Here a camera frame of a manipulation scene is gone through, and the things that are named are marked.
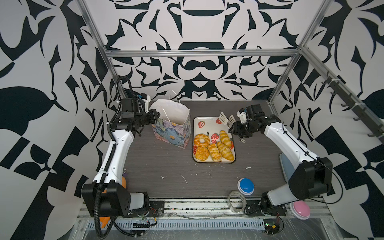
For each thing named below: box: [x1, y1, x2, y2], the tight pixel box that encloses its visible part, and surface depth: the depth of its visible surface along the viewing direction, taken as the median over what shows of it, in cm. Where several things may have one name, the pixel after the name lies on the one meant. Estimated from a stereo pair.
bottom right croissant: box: [217, 141, 235, 161], surface depth 91 cm
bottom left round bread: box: [194, 146, 210, 162], surface depth 91 cm
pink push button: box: [289, 200, 311, 220], surface depth 74 cm
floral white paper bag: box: [149, 99, 192, 149], surface depth 87 cm
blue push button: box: [237, 177, 255, 196], surface depth 81 cm
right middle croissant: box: [219, 130, 232, 149], surface depth 98 cm
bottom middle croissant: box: [207, 143, 222, 162], surface depth 91 cm
